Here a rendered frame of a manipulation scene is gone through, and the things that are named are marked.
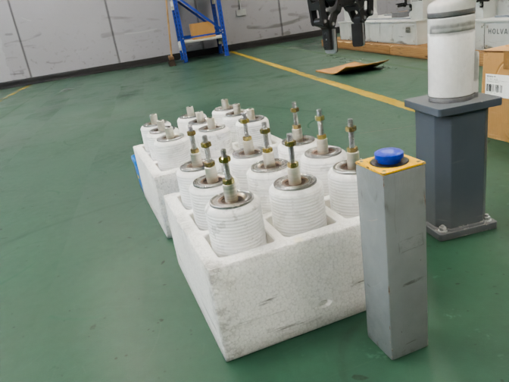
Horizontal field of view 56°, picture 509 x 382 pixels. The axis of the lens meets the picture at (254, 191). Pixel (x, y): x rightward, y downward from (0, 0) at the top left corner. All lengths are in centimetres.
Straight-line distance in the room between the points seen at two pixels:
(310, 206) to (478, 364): 35
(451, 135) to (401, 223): 42
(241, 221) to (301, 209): 11
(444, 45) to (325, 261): 51
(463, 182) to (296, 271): 48
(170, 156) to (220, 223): 53
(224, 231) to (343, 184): 23
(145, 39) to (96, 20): 68
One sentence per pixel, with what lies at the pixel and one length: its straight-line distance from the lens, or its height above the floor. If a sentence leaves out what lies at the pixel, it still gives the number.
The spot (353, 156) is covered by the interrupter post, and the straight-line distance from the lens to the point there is 87.
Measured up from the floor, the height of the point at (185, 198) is 20.
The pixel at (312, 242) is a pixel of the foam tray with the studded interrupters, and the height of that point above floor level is 17.
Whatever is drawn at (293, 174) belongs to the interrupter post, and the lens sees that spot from 82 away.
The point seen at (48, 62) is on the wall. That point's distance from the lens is 734.
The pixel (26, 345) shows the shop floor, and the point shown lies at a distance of 107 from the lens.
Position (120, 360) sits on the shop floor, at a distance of 93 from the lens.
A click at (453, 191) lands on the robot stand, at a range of 113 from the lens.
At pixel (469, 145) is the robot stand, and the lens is 112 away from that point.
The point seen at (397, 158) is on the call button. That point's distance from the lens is 69.
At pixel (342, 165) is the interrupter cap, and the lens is 89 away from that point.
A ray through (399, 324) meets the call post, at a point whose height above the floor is 6.
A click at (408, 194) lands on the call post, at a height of 27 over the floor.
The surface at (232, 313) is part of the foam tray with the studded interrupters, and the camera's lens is 80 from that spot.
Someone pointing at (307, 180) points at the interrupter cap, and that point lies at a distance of 83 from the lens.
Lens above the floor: 54
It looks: 21 degrees down
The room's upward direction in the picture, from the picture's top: 9 degrees counter-clockwise
